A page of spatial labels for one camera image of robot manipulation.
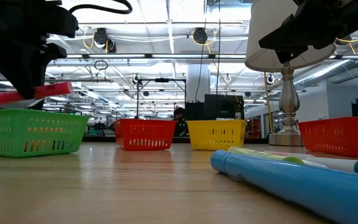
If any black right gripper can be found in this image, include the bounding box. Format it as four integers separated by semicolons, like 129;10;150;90
259;0;358;65

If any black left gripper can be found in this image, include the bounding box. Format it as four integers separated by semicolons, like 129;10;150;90
0;0;79;100

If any pink fat highlighter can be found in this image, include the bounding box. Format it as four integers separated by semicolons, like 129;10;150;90
0;81;74;106

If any light green fat highlighter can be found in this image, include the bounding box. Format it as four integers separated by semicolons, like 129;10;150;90
227;146;306;166

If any blue fat highlighter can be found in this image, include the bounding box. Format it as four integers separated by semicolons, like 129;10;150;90
210;149;358;224

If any green plastic basket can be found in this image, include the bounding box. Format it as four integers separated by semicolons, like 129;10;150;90
0;108;90;158

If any table lamp white shade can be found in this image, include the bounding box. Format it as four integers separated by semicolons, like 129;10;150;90
244;0;337;147

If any black monitor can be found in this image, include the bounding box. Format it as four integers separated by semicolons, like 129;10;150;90
203;93;245;121

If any red plastic basket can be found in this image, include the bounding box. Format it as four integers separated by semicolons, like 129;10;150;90
114;118;178;152
297;116;358;158

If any red storage shelf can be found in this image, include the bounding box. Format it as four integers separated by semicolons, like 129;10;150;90
246;117;262;139

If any yellow plastic basket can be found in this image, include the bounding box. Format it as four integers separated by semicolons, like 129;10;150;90
186;119;247;152

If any black cabinet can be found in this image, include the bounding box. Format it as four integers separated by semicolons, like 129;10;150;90
183;101;205;136

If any person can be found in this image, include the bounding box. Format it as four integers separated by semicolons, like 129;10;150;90
172;106;188;138

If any silver ventilation duct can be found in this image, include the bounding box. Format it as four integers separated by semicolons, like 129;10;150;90
292;59;358;88

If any black ceiling cable reel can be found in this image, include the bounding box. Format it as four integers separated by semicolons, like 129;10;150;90
192;27;209;45
336;34;352;46
93;27;117;54

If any yellow cable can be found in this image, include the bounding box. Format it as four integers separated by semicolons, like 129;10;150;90
262;72;275;134

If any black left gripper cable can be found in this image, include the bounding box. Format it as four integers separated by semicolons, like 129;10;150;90
69;0;134;15

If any black metal rig frame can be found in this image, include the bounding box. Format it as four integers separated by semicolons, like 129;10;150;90
136;77;188;121

